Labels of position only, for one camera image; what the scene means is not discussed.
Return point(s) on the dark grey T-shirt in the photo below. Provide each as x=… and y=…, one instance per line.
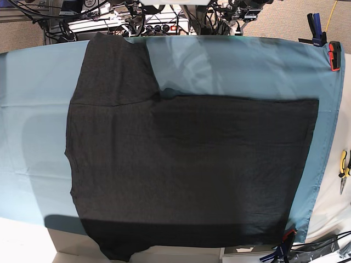
x=189, y=171

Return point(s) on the white power strip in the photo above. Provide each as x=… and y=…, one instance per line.
x=169, y=23

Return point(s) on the blue table cloth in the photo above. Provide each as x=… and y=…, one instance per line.
x=37, y=85

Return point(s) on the orange blue clamp bottom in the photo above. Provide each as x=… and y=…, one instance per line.
x=281, y=252

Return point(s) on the blue black clamp top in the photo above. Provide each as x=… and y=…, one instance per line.
x=319, y=38

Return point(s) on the orange black clamp top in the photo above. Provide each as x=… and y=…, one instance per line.
x=335, y=55

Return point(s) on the yellow handled pliers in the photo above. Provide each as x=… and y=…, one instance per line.
x=344, y=170

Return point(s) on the black bag with cords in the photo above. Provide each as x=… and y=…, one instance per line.
x=315, y=250

